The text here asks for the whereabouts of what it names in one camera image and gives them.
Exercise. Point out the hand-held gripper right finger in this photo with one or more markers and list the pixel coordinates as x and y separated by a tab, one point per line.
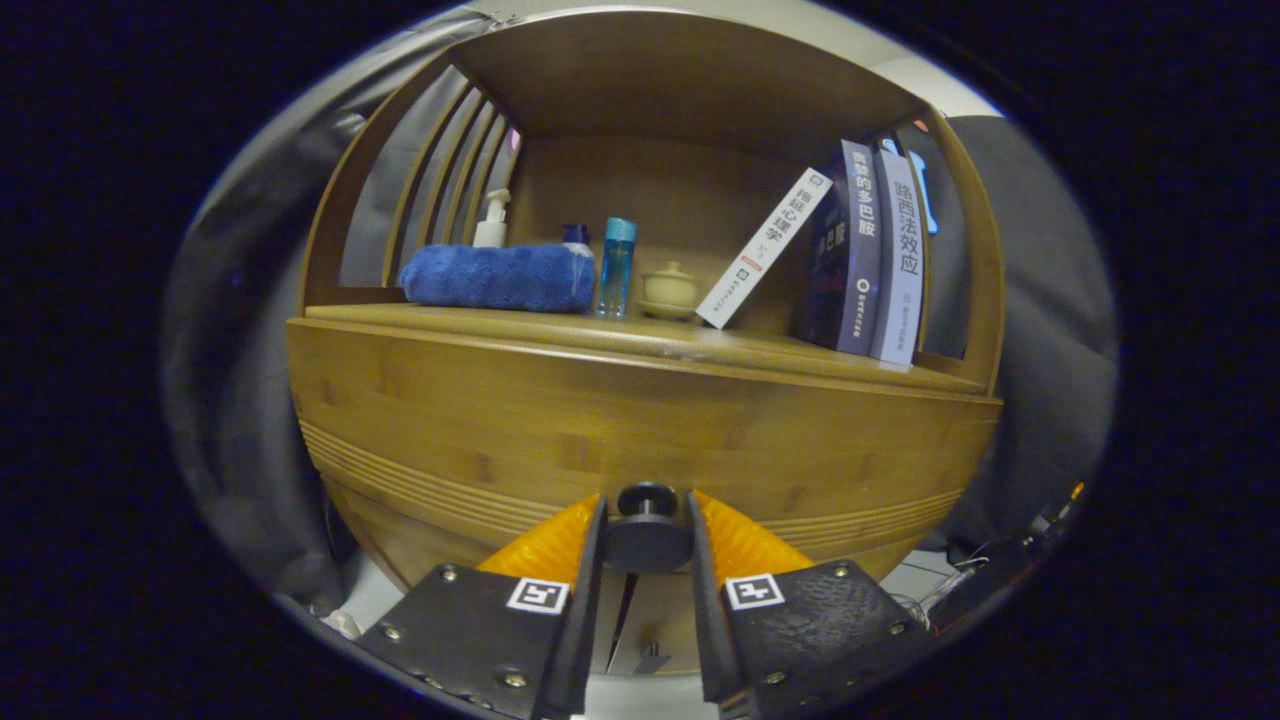
705	600

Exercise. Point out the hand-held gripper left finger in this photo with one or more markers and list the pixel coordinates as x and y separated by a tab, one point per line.
585	600

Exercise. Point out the wooden countertop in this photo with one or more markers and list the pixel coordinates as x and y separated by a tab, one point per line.
700	345

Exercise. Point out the wooden cabinet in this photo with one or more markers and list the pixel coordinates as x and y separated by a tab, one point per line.
650	80

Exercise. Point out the black equipment with orange clip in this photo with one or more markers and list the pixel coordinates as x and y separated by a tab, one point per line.
1000	570

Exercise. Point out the beige lidded teacup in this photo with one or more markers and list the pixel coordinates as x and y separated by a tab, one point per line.
669	292

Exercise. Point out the clear blue bottle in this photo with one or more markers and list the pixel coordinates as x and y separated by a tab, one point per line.
616	270

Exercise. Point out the blue folded towel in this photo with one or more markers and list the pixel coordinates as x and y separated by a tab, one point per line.
500	278

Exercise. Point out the white book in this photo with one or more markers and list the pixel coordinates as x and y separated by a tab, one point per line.
765	248

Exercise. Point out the white bottle with blue cap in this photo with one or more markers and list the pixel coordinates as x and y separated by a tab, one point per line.
575	233

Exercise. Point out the dark blue book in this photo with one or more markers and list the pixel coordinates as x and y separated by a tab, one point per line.
850	250

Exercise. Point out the white pump bottle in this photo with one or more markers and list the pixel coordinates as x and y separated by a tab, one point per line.
491	225

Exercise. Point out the light purple book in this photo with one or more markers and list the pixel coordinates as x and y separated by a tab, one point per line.
903	260

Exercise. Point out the black backdrop cloth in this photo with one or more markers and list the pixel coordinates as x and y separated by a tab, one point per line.
240	400

